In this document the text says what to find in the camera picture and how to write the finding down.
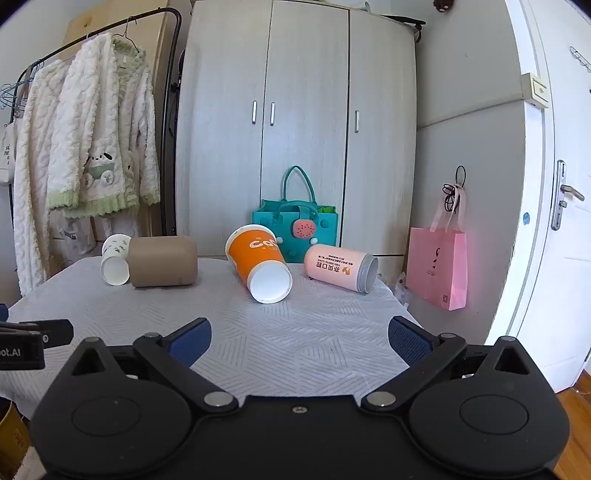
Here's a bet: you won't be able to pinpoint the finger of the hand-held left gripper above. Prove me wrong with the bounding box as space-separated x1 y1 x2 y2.
38 319 75 348

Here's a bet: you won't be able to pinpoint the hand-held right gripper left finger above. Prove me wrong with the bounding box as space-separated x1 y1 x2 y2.
62 318 239 414

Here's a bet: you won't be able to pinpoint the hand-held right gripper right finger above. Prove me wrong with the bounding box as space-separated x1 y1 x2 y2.
361 316 544 414

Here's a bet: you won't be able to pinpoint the orange paper cup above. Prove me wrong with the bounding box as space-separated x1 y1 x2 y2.
225 224 293 305

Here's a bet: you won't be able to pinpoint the white paper cup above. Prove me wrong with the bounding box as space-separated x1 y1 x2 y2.
100 233 134 287

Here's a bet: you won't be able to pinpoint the brown cup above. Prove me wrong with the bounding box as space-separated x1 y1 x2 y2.
128 235 199 289

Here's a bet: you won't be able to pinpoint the pink cup with grey rim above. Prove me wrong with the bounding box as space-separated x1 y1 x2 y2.
303 244 380 295

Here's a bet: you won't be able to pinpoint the clear plastic wrapper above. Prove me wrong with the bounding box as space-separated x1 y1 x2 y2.
393 271 411 307

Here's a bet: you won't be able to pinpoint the pink paper bag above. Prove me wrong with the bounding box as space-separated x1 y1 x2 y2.
405 184 468 311

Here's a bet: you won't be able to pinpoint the white printed garment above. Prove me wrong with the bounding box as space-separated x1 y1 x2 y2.
52 216 99 260

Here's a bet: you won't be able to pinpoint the white patterned tablecloth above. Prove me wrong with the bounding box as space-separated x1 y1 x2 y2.
0 256 419 418

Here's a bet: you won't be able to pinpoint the plain white fleece robe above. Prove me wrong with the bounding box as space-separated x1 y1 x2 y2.
12 58 71 297

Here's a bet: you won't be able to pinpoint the teal felt handbag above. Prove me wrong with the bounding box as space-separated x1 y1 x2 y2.
252 165 338 265

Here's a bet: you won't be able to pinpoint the white door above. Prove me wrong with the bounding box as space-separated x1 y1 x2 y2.
488 0 591 394

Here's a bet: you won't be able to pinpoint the white tote bag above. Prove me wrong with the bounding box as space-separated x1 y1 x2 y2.
0 122 20 186

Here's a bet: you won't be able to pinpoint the white fleece robe green trim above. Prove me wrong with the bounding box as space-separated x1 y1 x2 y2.
45 32 162 219

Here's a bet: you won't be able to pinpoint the grey wooden wardrobe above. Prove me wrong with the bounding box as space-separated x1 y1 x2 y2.
174 0 419 260

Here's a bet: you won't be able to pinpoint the black metal clothes rack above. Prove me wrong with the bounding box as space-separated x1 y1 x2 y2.
6 8 182 298

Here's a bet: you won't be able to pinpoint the metal door hook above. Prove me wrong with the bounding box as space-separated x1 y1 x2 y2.
570 45 591 74

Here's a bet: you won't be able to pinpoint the black hair ties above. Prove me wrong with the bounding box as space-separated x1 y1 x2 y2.
442 165 467 214

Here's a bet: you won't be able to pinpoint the metal door handle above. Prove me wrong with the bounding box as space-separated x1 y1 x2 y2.
551 160 585 231

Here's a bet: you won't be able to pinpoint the wire clothes hanger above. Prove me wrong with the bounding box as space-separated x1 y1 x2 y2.
0 69 34 118

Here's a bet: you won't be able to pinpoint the beige wall switch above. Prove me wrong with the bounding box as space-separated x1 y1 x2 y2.
521 72 551 108

